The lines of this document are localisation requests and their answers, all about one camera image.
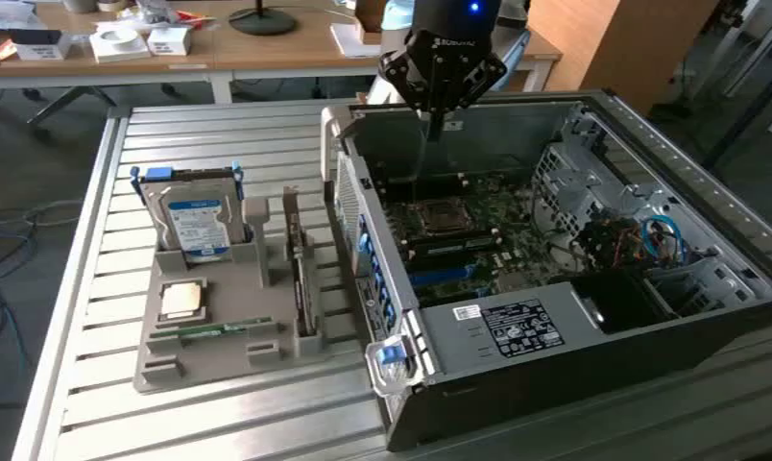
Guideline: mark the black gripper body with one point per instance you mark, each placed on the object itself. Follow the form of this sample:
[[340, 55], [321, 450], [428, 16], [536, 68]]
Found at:
[[452, 29]]

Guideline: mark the NVIDIA graphics card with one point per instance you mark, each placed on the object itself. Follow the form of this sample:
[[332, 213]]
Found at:
[[299, 288]]

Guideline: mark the white booklet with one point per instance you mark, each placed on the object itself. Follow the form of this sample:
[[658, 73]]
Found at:
[[353, 41]]

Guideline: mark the brown cardboard box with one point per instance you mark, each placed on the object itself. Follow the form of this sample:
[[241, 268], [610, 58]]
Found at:
[[367, 16]]

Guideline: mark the wooden cabinet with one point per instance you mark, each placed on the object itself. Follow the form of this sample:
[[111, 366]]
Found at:
[[616, 48]]

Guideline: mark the wooden desk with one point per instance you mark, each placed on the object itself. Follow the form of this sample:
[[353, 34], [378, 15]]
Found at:
[[264, 53]]

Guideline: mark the black lamp base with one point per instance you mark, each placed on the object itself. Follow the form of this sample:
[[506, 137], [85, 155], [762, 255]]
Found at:
[[260, 21]]

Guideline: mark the metal drive cage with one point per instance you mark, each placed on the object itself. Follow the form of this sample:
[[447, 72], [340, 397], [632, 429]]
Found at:
[[571, 187]]

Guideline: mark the CPU socket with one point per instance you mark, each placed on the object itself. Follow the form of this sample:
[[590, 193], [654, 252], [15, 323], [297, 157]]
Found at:
[[439, 216]]

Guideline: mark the black RAM stick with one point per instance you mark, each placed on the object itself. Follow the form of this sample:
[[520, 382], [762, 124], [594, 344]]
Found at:
[[456, 246]]

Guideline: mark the white labelled box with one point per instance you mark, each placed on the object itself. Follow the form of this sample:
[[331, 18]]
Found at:
[[168, 42]]

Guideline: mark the green motherboard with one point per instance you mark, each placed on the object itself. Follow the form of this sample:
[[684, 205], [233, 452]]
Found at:
[[507, 249]]

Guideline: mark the blue expansion slot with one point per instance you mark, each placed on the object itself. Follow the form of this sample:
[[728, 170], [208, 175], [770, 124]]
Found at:
[[439, 277]]

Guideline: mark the white box with tape roll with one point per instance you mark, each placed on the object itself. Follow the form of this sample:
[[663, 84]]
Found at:
[[119, 43]]

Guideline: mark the hard disk in blue caddy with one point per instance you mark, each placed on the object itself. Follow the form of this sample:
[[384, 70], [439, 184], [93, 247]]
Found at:
[[196, 225]]

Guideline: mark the grey power supply unit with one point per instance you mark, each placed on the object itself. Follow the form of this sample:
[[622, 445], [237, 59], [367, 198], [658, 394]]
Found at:
[[468, 336]]

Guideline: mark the grey printed parts rack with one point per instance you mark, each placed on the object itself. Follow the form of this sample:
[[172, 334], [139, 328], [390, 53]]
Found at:
[[244, 312]]

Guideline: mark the metal disk bay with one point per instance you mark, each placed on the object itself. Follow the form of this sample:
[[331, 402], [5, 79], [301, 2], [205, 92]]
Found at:
[[699, 288]]

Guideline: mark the black and white box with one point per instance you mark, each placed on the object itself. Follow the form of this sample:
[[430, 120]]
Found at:
[[40, 45]]

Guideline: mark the silver CPU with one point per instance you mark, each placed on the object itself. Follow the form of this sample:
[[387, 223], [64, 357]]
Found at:
[[180, 300]]

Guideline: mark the blue case latch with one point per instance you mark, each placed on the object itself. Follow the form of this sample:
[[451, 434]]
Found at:
[[388, 357]]

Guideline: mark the green RAM stick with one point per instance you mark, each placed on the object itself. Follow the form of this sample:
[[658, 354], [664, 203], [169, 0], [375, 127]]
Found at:
[[219, 329]]

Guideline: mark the black open PC case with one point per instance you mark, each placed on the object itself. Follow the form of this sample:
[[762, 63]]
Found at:
[[552, 394]]

